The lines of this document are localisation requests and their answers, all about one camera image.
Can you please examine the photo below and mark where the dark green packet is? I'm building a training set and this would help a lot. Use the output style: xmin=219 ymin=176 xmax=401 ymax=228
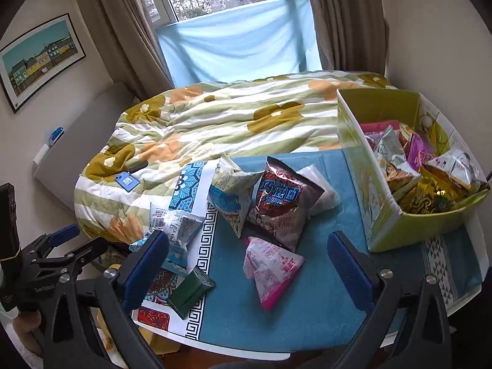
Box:
xmin=167 ymin=266 xmax=215 ymax=319

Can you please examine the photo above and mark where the light blue small packet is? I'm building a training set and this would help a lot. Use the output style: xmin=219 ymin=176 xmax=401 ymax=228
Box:
xmin=129 ymin=203 xmax=205 ymax=277

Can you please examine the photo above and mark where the gold snack bag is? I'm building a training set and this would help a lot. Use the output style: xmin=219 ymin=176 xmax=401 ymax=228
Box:
xmin=398 ymin=165 xmax=467 ymax=214

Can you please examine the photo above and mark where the pink white snack bag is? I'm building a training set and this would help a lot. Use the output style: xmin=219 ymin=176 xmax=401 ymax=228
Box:
xmin=243 ymin=236 xmax=304 ymax=310

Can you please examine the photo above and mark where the clear white packet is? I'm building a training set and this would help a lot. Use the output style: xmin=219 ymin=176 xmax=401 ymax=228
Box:
xmin=298 ymin=163 xmax=342 ymax=217

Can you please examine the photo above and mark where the blue cream snack bag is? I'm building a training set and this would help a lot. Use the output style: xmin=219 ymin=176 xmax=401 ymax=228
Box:
xmin=208 ymin=155 xmax=262 ymax=238

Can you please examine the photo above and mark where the purple snack bag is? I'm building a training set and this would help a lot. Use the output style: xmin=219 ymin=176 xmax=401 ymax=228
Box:
xmin=407 ymin=133 xmax=435 ymax=172

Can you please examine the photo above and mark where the dark red chocolate snack bag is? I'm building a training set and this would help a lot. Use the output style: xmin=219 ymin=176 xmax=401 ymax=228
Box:
xmin=247 ymin=157 xmax=323 ymax=252

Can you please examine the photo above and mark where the grey Oishi snack bag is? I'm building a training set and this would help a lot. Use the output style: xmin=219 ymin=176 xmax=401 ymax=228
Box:
xmin=365 ymin=127 xmax=420 ymax=201

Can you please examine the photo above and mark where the white grey snack bag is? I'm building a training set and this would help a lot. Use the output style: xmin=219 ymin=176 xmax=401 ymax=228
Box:
xmin=424 ymin=148 xmax=490 ymax=193

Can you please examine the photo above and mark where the orange snack bag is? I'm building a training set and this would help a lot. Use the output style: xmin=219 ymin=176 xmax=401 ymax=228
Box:
xmin=398 ymin=122 xmax=415 ymax=151

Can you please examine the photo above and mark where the person's left hand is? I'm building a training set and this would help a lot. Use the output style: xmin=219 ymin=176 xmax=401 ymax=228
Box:
xmin=13 ymin=311 xmax=43 ymax=356

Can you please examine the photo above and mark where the floral duvet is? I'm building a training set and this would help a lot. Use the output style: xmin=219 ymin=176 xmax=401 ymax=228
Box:
xmin=73 ymin=71 xmax=389 ymax=244

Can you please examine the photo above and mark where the grey headboard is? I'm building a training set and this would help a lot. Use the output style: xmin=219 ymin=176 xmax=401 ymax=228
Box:
xmin=33 ymin=82 xmax=134 ymax=210

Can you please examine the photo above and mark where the blue tag card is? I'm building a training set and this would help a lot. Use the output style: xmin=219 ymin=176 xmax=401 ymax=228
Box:
xmin=115 ymin=172 xmax=139 ymax=192

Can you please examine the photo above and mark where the black remote on bed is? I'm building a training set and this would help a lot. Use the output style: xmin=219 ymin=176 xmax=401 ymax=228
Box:
xmin=127 ymin=161 xmax=149 ymax=173

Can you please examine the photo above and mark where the blue white item on headboard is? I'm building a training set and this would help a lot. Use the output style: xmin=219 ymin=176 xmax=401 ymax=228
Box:
xmin=48 ymin=127 xmax=64 ymax=148

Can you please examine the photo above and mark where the green cardboard box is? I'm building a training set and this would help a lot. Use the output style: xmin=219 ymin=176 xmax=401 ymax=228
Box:
xmin=337 ymin=88 xmax=490 ymax=252

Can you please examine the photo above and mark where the teal patterned tablecloth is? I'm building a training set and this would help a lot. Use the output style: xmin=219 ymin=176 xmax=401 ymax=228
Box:
xmin=132 ymin=149 xmax=484 ymax=354

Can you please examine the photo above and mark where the framed town picture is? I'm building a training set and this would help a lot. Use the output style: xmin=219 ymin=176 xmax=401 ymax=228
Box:
xmin=1 ymin=14 xmax=86 ymax=113

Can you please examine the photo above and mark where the left brown curtain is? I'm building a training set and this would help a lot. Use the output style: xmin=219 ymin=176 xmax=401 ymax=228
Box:
xmin=76 ymin=0 xmax=174 ymax=100

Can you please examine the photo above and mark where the brown curtain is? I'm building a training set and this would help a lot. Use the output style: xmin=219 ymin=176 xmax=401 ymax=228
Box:
xmin=310 ymin=0 xmax=389 ymax=75
xmin=76 ymin=0 xmax=174 ymax=100

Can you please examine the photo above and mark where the light blue hanging cloth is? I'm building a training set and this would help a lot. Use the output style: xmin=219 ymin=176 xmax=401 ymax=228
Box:
xmin=156 ymin=0 xmax=322 ymax=88

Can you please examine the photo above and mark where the right brown curtain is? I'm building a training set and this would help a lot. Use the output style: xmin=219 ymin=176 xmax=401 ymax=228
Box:
xmin=310 ymin=0 xmax=389 ymax=75

